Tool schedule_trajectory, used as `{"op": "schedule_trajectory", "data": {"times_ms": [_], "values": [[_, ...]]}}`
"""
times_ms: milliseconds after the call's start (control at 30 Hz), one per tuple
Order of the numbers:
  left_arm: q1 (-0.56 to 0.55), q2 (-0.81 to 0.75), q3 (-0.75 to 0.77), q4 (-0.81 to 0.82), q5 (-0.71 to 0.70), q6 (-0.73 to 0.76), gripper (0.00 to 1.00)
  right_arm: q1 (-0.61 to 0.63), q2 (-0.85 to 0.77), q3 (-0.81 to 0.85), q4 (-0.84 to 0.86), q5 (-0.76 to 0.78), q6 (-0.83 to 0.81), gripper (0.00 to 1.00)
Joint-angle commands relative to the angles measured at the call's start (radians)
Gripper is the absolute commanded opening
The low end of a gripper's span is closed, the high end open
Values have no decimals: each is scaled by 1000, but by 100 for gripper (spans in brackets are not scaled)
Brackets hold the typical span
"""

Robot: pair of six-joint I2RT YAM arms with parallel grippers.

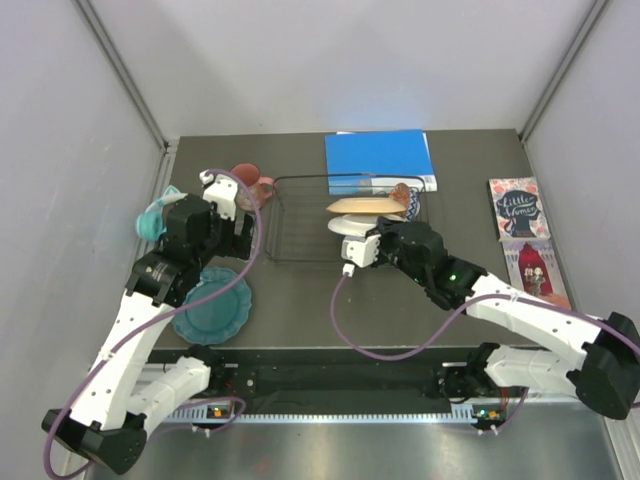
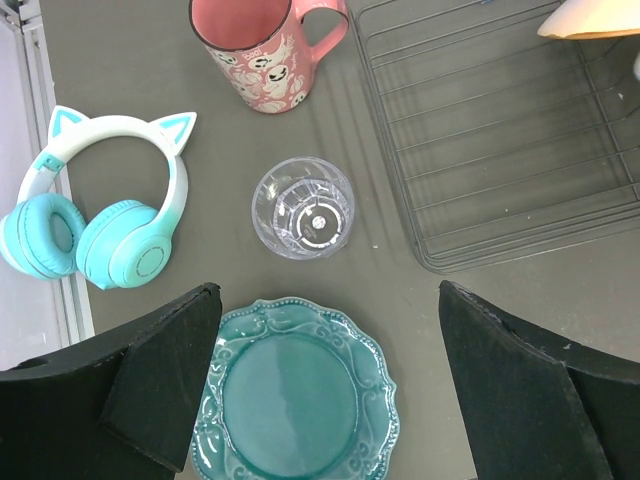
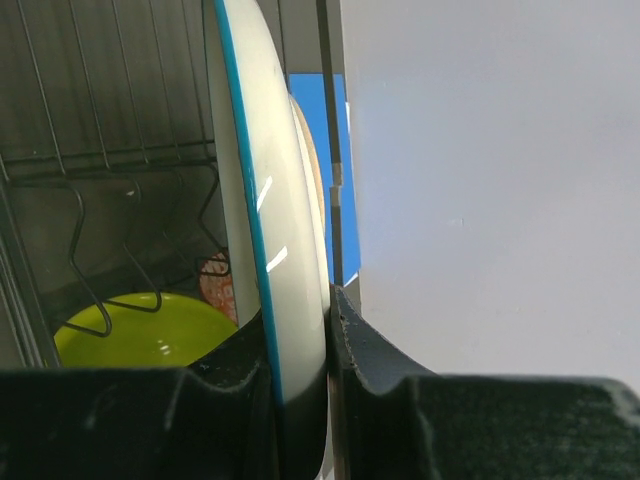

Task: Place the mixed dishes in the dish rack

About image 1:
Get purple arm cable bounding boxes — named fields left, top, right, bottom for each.
left=331, top=272, right=640, bottom=435
left=43, top=168, right=265, bottom=479

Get Little Women book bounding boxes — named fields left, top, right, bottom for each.
left=487, top=177, right=551, bottom=242

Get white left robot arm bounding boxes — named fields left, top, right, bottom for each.
left=41, top=193, right=264, bottom=479

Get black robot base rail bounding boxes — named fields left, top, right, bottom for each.
left=139, top=347, right=501, bottom=416

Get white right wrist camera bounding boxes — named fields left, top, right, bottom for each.
left=341, top=234, right=381, bottom=277

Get white watermelon plate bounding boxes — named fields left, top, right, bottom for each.
left=328, top=214, right=378, bottom=238

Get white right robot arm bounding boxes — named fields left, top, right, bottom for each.
left=374, top=217, right=639, bottom=420

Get black wire dish rack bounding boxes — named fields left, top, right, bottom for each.
left=264, top=172, right=436, bottom=266

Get red patterned small bowl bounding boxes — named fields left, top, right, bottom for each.
left=389, top=183, right=421, bottom=220

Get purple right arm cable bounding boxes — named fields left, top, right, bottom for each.
left=331, top=272, right=640, bottom=435

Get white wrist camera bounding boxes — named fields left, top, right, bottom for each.
left=341, top=234, right=381, bottom=277
left=199, top=171, right=239, bottom=221

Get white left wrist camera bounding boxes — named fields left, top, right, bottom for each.
left=199, top=171, right=239, bottom=221

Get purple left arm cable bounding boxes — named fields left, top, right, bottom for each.
left=43, top=168, right=265, bottom=479

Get pink ghost mug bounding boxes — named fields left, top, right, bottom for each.
left=231, top=163, right=275, bottom=211

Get blue folder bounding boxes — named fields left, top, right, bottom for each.
left=325, top=130, right=438, bottom=195

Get red illustrated book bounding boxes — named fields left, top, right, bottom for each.
left=502, top=240, right=572, bottom=309

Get teal scalloped plate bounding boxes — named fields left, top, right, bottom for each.
left=171, top=267, right=252, bottom=345

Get teal cat ear headphones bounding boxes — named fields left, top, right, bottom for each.
left=135, top=185, right=184, bottom=242

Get peach bird plate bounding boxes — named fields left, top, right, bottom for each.
left=326, top=197, right=406, bottom=215

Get white slotted cable duct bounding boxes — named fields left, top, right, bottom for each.
left=167, top=399, right=506, bottom=425

